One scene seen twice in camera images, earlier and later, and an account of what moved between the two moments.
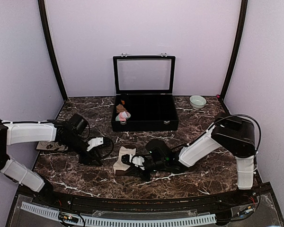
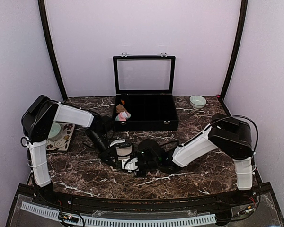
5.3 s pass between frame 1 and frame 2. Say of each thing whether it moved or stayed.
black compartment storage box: stayed
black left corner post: stayed
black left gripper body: moved
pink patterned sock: stayed
